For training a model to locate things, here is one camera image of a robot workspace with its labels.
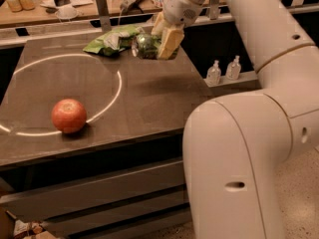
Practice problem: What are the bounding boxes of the clear sanitizer bottle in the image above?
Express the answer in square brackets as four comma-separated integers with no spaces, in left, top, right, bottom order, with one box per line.
[226,56,241,80]
[206,60,221,85]

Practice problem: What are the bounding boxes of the left clear sanitizer bottle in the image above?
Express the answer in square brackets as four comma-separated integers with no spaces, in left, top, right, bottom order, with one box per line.
[206,60,221,85]

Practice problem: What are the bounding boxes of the green soda can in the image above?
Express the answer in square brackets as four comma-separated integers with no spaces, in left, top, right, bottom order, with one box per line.
[132,33,178,60]

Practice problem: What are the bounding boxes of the wooden background desk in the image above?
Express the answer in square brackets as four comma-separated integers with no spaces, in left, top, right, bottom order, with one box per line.
[0,0,227,30]

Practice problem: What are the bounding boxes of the grey drawer cabinet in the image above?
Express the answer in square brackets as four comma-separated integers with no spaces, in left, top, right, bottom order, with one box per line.
[0,34,209,239]

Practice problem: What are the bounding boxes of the right clear sanitizer bottle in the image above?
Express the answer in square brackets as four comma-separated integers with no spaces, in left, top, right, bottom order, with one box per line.
[226,56,241,80]

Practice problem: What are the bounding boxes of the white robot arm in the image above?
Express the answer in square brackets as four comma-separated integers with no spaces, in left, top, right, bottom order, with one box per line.
[153,0,319,239]

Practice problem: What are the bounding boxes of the red apple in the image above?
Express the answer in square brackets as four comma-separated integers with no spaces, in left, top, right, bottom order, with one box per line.
[51,99,87,133]

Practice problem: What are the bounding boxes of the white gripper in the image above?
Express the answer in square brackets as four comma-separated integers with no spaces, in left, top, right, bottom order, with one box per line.
[152,0,205,60]

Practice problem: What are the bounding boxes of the green chip bag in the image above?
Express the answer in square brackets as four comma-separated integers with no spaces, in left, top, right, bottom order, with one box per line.
[83,25,144,57]

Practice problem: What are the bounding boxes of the white bowl on desk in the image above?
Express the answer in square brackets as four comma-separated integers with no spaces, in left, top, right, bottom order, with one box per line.
[55,5,78,20]

